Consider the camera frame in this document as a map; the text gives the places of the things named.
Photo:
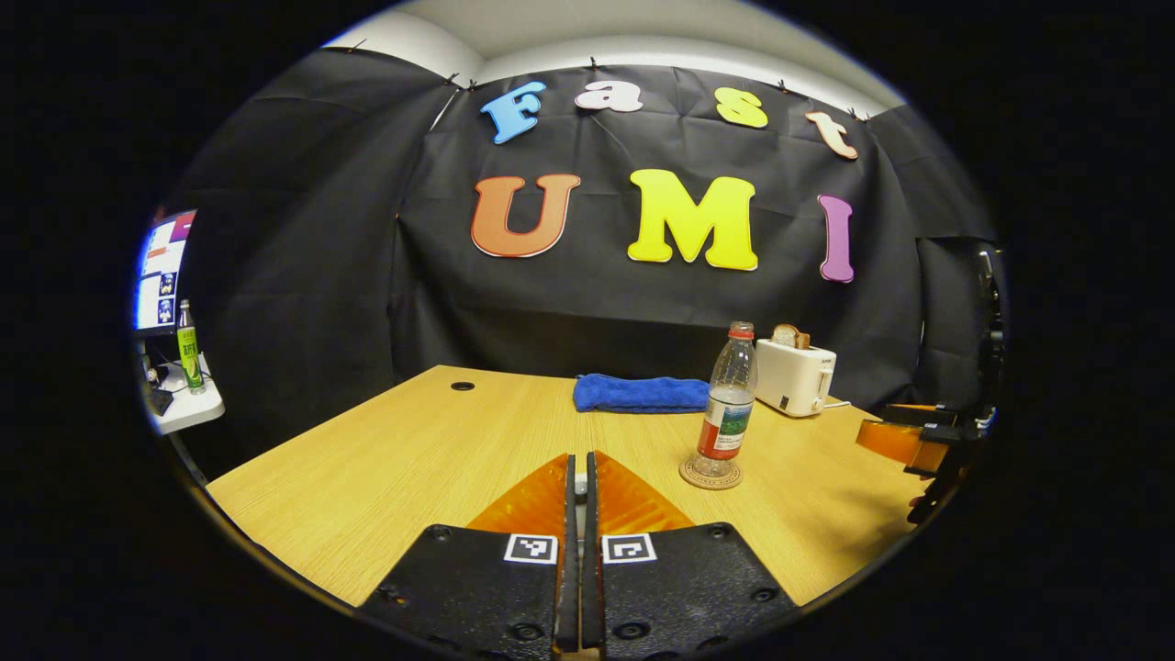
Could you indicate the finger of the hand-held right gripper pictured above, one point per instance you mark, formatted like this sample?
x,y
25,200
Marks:
x,y
900,443
918,414

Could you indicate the round brown coaster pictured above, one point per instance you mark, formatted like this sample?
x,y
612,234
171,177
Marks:
x,y
709,481

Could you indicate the blue folded towel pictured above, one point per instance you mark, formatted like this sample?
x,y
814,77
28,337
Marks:
x,y
638,393

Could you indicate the clear plastic water bottle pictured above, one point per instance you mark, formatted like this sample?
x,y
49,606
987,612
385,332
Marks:
x,y
727,413

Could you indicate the computer monitor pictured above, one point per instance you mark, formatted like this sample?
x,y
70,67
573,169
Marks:
x,y
165,275

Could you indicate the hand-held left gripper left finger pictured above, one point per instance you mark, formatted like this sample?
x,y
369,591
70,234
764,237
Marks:
x,y
567,597

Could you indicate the black keyboard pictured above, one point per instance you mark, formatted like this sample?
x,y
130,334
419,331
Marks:
x,y
161,401

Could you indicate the white toaster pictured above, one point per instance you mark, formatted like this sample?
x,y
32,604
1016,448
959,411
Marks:
x,y
794,376

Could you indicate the green drink bottle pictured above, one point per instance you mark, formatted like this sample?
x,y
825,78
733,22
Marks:
x,y
190,353

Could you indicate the white side table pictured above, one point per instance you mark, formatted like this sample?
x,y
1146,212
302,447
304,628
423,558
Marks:
x,y
197,408

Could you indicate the bread slice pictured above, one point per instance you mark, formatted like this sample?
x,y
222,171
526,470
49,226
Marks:
x,y
789,336

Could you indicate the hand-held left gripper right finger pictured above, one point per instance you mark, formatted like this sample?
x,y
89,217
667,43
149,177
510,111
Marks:
x,y
593,597

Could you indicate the black backdrop cloth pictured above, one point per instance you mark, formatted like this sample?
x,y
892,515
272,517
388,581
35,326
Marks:
x,y
367,275

